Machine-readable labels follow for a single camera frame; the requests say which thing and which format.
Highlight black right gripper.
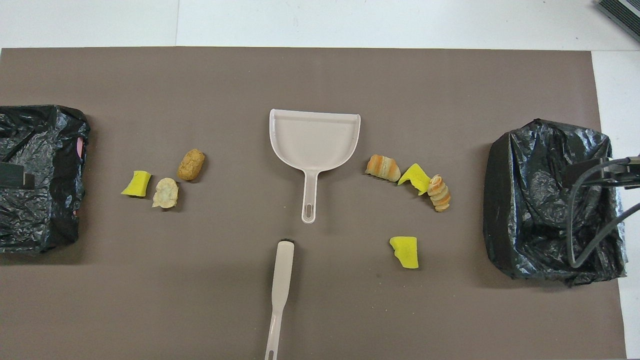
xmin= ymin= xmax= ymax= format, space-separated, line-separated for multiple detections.
xmin=566 ymin=155 xmax=640 ymax=190

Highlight yellow sponge piece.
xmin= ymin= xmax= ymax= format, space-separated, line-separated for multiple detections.
xmin=120 ymin=170 xmax=152 ymax=198
xmin=389 ymin=236 xmax=420 ymax=270
xmin=397 ymin=163 xmax=432 ymax=196

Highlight striped toy croissant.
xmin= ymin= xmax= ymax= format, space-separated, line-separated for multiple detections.
xmin=151 ymin=177 xmax=180 ymax=209
xmin=365 ymin=154 xmax=402 ymax=183
xmin=427 ymin=174 xmax=452 ymax=213

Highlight brown toy bread roll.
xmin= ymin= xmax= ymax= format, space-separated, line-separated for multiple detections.
xmin=177 ymin=148 xmax=206 ymax=181

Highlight beige plastic dustpan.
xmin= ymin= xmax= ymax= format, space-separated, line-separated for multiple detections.
xmin=269 ymin=108 xmax=362 ymax=224

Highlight beige brush black bristles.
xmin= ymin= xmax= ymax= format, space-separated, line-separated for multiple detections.
xmin=264 ymin=239 xmax=296 ymax=360

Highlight black bagged pink bin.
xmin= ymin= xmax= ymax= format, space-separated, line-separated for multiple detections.
xmin=0 ymin=104 xmax=91 ymax=254

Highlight grey ridged device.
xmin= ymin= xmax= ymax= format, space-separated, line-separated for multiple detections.
xmin=595 ymin=0 xmax=640 ymax=43

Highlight brown table mat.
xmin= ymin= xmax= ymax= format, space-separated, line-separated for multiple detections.
xmin=0 ymin=47 xmax=627 ymax=360

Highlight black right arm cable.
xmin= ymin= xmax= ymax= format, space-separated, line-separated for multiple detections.
xmin=566 ymin=158 xmax=640 ymax=269

